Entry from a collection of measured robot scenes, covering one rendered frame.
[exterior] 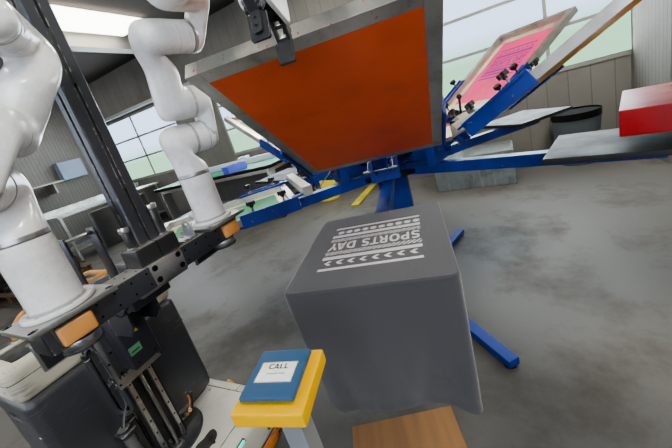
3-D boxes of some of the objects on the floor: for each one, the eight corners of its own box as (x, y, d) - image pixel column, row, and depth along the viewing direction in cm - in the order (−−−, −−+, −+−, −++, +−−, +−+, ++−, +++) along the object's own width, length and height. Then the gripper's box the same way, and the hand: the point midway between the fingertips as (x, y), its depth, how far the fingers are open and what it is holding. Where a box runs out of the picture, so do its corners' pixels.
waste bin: (596, 152, 382) (594, 103, 366) (611, 162, 341) (608, 107, 325) (550, 159, 404) (546, 113, 388) (558, 169, 363) (554, 118, 347)
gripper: (246, -108, 41) (271, 17, 41) (297, -24, 58) (315, 65, 58) (200, -83, 43) (223, 36, 43) (262, -9, 60) (279, 77, 60)
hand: (275, 47), depth 50 cm, fingers open, 8 cm apart
